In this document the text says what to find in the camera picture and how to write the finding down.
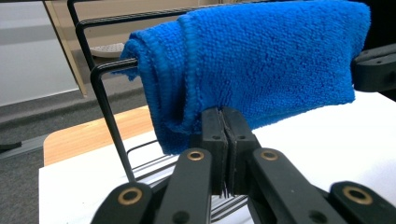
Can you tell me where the white slipper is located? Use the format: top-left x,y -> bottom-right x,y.
89,42 -> 126,59

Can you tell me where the white cabinet panel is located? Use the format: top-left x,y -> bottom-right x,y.
0,0 -> 80,107

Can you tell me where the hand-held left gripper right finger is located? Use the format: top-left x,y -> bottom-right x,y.
221,106 -> 263,197

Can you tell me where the black wire rack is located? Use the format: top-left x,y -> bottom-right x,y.
66,0 -> 250,220

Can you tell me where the white table board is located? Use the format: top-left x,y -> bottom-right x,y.
38,91 -> 396,224

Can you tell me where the wooden table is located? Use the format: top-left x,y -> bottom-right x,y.
43,105 -> 156,168

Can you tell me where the blue towel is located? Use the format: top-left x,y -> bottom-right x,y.
119,0 -> 372,157

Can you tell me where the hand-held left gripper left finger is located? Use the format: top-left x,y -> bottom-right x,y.
189,106 -> 231,198

